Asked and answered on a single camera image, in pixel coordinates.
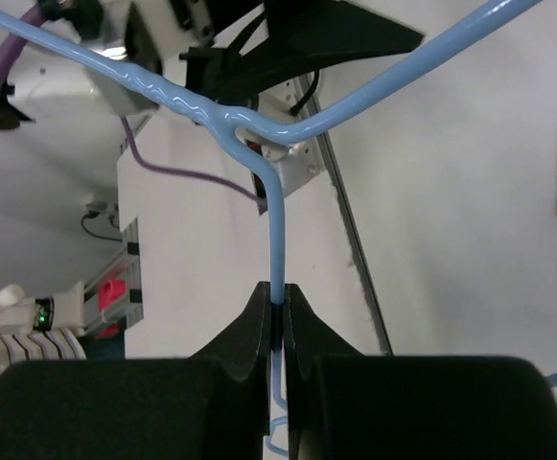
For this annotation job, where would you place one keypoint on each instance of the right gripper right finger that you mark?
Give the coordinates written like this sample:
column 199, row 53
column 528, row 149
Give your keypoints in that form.
column 343, row 404

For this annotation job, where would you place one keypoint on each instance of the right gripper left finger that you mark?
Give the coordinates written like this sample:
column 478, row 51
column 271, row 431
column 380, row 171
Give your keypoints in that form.
column 211, row 405

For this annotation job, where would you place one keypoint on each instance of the light blue wire hanger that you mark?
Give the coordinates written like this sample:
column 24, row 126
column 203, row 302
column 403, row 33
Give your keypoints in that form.
column 225, row 122

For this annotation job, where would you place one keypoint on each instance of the red plastic part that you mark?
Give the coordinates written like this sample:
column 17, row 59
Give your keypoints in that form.
column 108, row 294

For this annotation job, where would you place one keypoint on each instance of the striped sleeve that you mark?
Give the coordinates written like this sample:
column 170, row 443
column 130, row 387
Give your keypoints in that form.
column 52, row 345

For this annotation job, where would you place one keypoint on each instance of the white teleoperation handle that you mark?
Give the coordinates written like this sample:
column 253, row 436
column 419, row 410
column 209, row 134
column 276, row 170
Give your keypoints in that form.
column 59, row 311

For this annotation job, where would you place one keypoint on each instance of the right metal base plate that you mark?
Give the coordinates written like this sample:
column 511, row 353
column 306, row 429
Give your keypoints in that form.
column 296, row 164

